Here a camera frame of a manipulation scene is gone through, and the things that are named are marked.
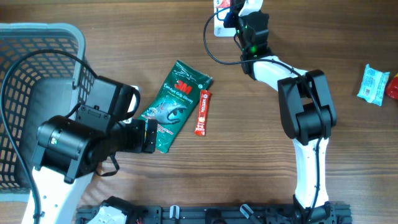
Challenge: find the green 3M gloves package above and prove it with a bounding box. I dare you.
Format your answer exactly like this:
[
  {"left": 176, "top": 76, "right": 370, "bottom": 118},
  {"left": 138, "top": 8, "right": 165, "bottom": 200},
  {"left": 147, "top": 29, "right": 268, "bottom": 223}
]
[{"left": 139, "top": 60, "right": 213, "bottom": 153}]

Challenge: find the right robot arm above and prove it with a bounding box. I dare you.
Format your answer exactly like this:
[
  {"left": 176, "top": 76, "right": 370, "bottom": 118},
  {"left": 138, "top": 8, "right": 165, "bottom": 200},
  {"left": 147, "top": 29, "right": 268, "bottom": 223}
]
[{"left": 223, "top": 7, "right": 337, "bottom": 223}]

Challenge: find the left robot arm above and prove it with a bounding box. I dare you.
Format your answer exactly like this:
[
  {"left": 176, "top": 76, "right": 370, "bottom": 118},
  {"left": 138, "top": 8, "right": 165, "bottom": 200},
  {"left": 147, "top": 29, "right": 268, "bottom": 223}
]
[{"left": 22, "top": 77, "right": 158, "bottom": 223}]

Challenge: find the red Kleenex tissue pack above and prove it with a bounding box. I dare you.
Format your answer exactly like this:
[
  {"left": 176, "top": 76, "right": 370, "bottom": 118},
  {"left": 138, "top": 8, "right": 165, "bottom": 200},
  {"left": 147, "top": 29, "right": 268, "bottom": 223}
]
[{"left": 215, "top": 0, "right": 231, "bottom": 9}]

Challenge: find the grey black shopping basket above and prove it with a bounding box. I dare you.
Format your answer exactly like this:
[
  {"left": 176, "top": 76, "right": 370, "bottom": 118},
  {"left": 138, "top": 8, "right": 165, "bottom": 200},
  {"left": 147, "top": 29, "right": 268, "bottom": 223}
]
[{"left": 0, "top": 22, "right": 96, "bottom": 203}]

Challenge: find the red sauce bottle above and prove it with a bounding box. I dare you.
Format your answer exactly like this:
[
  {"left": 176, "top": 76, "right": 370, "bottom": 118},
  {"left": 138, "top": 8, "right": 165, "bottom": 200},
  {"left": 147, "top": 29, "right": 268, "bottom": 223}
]
[{"left": 386, "top": 74, "right": 398, "bottom": 100}]

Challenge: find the white wipes packet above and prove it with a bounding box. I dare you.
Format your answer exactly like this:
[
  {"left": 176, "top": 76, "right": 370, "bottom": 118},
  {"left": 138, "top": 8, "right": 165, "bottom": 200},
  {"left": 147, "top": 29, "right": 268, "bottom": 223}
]
[{"left": 357, "top": 64, "right": 390, "bottom": 106}]

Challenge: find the red sauce sachet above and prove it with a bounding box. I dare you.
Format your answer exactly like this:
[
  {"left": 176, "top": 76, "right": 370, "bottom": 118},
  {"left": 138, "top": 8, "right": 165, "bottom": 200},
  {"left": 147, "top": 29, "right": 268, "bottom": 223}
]
[{"left": 194, "top": 90, "right": 211, "bottom": 136}]

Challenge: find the white barcode scanner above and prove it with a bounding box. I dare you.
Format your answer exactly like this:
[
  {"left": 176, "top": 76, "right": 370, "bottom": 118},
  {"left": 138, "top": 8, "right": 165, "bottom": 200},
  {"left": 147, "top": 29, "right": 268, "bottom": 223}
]
[{"left": 213, "top": 0, "right": 236, "bottom": 37}]

